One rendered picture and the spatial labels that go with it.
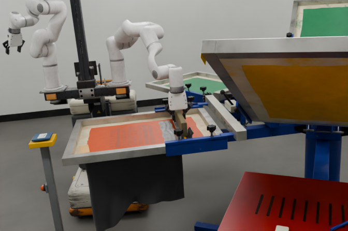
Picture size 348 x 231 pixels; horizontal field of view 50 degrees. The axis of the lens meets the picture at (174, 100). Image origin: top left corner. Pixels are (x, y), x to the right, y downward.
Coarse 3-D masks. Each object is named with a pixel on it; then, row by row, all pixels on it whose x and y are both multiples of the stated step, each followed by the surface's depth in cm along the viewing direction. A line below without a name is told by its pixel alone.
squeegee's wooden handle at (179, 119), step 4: (176, 112) 202; (180, 112) 201; (176, 116) 202; (180, 116) 195; (176, 120) 204; (180, 120) 189; (184, 120) 188; (180, 124) 187; (184, 124) 185; (184, 128) 185; (184, 132) 186; (184, 136) 186
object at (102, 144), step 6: (198, 132) 200; (108, 138) 201; (156, 138) 195; (162, 138) 195; (186, 138) 192; (90, 144) 194; (96, 144) 194; (102, 144) 193; (108, 144) 193; (150, 144) 188; (156, 144) 188; (90, 150) 186; (96, 150) 186; (102, 150) 185
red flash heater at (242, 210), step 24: (240, 192) 108; (264, 192) 107; (288, 192) 106; (312, 192) 105; (336, 192) 104; (240, 216) 97; (264, 216) 96; (288, 216) 95; (312, 216) 94; (336, 216) 94
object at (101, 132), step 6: (162, 120) 223; (168, 120) 222; (186, 120) 220; (192, 120) 219; (108, 126) 220; (114, 126) 219; (120, 126) 218; (126, 126) 217; (156, 126) 213; (174, 126) 211; (192, 126) 209; (90, 132) 212; (96, 132) 211; (102, 132) 211; (108, 132) 210; (156, 132) 204; (90, 138) 203; (96, 138) 202; (102, 138) 201
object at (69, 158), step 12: (192, 108) 230; (204, 108) 229; (84, 120) 223; (96, 120) 224; (108, 120) 225; (120, 120) 226; (132, 120) 227; (204, 120) 213; (72, 132) 204; (216, 132) 188; (72, 144) 187; (72, 156) 172; (84, 156) 171; (96, 156) 172; (108, 156) 173; (120, 156) 174; (132, 156) 174
